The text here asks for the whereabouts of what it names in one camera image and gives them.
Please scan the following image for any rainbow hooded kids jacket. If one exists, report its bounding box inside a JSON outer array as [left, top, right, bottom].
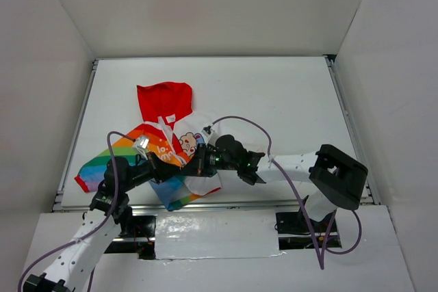
[[75, 82, 221, 211]]

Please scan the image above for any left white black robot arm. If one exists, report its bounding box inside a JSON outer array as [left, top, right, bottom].
[[17, 153, 181, 291]]

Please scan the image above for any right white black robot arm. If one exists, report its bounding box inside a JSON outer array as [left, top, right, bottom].
[[181, 135, 368, 231]]

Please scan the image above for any white foil-taped cover panel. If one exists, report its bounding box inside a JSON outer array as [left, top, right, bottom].
[[155, 210, 281, 260]]

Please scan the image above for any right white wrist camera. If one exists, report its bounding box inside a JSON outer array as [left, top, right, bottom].
[[201, 126, 218, 146]]

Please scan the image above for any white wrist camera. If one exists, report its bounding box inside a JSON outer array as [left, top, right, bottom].
[[132, 135, 149, 159], [201, 126, 218, 146]]

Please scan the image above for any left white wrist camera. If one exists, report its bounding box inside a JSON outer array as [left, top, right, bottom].
[[132, 135, 149, 159]]

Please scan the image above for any aluminium table frame rail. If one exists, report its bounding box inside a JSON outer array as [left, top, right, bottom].
[[51, 54, 381, 213]]

